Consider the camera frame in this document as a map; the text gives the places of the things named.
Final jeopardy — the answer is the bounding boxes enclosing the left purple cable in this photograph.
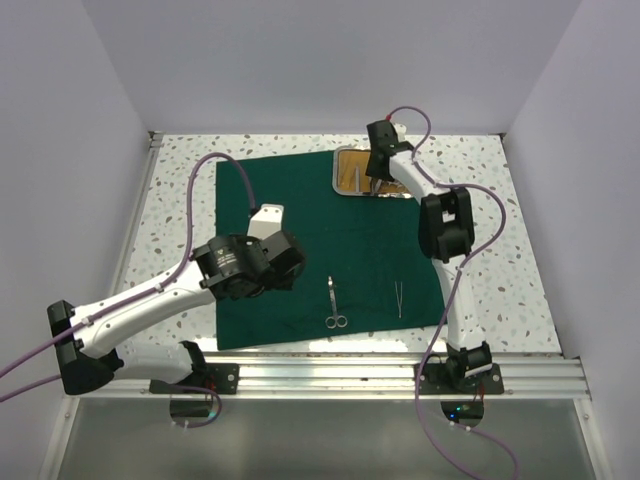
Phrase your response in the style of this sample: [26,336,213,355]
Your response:
[0,153,259,429]

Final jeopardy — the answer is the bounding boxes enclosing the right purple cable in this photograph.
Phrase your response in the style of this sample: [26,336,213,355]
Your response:
[414,105,521,480]

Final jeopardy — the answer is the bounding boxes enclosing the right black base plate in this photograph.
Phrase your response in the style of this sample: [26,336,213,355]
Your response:
[413,354,505,395]

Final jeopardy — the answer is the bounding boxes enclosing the steel surgical scissors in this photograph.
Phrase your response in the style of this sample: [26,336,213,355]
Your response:
[325,276,348,330]

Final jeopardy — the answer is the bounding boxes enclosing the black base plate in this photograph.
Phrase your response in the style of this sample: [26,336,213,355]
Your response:
[413,354,505,395]
[149,363,240,395]

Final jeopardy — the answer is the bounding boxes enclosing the yellow tray liner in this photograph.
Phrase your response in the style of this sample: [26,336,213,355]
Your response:
[336,151,409,194]

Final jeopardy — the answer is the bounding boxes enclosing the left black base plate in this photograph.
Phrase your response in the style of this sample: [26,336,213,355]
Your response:
[149,363,240,395]

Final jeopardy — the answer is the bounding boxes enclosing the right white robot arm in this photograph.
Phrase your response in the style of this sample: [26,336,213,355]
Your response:
[366,119,493,393]

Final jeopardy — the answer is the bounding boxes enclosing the green surgical drape cloth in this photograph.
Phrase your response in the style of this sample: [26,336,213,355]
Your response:
[216,152,444,350]

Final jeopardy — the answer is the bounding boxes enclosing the steel instrument tray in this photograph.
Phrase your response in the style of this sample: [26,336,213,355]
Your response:
[331,146,419,200]

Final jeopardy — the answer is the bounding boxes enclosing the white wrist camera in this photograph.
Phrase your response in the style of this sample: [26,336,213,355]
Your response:
[247,203,284,240]
[386,115,407,142]

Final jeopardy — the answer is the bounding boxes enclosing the steel tweezers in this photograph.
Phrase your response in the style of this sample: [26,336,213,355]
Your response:
[394,281,403,319]

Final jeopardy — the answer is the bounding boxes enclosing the purple cable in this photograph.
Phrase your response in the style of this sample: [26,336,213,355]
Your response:
[0,153,259,429]
[414,105,521,480]

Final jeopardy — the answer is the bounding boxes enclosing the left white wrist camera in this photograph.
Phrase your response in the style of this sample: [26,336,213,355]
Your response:
[247,203,284,240]

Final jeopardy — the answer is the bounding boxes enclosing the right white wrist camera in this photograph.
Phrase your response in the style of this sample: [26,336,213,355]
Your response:
[386,115,407,142]

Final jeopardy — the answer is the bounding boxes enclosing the aluminium mounting rail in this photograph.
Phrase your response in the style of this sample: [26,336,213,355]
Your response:
[67,352,591,400]

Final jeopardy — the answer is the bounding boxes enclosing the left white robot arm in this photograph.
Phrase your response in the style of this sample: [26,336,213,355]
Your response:
[47,231,306,395]

